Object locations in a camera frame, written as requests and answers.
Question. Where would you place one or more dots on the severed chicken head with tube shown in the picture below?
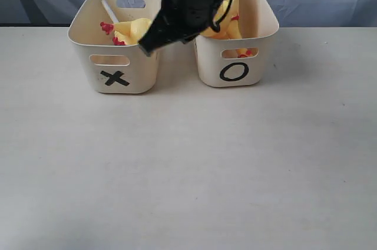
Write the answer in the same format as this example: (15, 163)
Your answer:
(109, 11)

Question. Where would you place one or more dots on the cream bin marked X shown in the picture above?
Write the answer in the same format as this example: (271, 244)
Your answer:
(110, 68)

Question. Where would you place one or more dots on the headless yellow chicken body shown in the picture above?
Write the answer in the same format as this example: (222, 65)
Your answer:
(127, 32)

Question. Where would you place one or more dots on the large whole yellow rubber chicken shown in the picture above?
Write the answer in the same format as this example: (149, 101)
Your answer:
(218, 32)

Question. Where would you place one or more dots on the small whole yellow rubber chicken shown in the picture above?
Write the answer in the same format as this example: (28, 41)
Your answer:
(233, 30)

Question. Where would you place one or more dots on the cream bin marked O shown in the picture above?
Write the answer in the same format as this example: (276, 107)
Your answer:
(217, 60)

